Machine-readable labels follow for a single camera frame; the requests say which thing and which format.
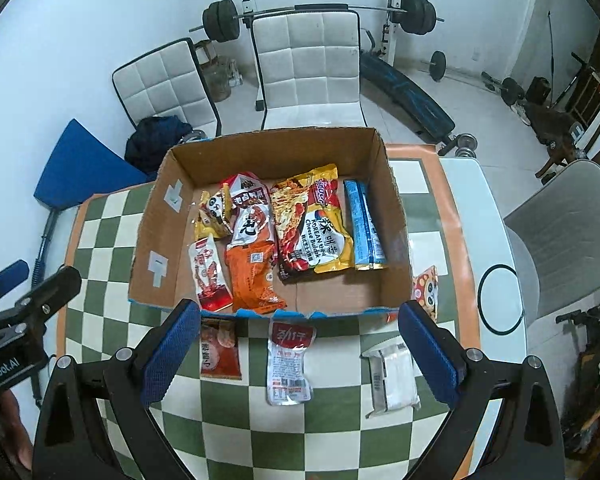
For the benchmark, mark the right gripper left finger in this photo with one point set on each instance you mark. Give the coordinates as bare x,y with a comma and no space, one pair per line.
72,442

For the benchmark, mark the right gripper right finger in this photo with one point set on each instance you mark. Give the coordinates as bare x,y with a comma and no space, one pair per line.
525,441

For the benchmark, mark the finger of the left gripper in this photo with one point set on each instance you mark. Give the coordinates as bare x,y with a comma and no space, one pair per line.
48,298
13,276

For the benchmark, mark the dark red snack packet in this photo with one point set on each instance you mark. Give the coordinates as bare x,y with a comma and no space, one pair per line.
219,356

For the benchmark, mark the orange panda triangle snack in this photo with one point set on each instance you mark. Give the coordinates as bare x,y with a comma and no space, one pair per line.
425,291

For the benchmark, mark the white red sausage packet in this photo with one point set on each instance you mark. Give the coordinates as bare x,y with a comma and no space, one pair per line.
286,383

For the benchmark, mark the blue snack packet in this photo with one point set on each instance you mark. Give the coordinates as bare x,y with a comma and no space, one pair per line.
368,252

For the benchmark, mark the white plastic packet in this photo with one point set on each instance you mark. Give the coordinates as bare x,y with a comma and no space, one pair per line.
392,377

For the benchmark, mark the blue cushion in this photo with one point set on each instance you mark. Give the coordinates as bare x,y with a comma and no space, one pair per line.
79,167

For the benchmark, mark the green checkered table mat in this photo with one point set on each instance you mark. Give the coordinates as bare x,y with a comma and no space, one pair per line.
225,429

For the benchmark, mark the red chicken feet packet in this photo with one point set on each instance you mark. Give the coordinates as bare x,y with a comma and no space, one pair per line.
212,292

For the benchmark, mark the yellow panda snack packet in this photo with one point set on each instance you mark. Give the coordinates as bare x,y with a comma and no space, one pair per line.
214,213

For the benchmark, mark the grey fabric chair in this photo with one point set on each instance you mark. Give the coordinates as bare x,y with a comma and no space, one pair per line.
555,239

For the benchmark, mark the dark clothing pile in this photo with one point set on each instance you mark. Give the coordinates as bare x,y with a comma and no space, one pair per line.
151,140

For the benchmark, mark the orange snack packet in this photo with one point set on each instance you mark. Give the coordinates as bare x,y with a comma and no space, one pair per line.
251,278

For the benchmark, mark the white red spicy snack packet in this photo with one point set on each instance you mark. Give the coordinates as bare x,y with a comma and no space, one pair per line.
254,225

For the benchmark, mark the white quilted chair left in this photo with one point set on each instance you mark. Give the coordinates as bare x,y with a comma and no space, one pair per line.
164,82

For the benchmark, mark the white quilted chair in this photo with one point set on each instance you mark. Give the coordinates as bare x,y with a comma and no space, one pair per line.
164,82
309,69

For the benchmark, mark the cardboard box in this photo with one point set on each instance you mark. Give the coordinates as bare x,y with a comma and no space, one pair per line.
161,274

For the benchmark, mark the yellow ramen noodle packet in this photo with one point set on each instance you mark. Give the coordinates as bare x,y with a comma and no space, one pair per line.
311,236

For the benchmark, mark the chrome dumbbell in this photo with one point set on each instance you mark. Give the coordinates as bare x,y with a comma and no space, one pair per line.
465,145

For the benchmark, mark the small dumbbell bar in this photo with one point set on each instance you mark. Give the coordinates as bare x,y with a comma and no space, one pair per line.
508,88

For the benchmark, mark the black weight bench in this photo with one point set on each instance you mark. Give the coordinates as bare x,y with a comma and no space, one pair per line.
416,103

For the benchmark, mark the white quilted chair centre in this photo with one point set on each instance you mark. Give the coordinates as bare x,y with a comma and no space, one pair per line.
309,69

